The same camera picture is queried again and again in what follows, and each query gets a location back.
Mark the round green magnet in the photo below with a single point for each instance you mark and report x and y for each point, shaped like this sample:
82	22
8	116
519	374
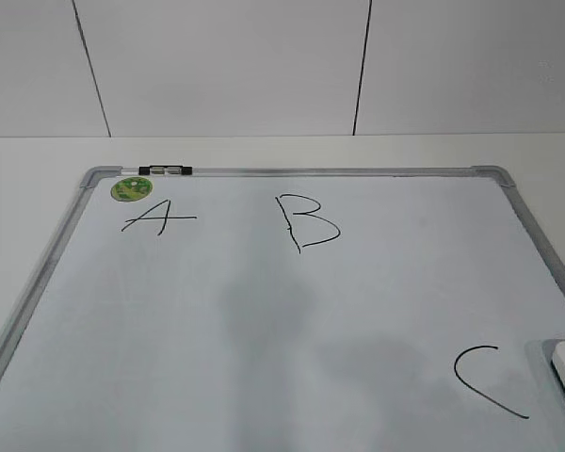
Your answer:
131	189

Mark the white whiteboard with grey frame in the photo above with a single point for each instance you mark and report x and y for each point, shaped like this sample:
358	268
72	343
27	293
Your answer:
290	310

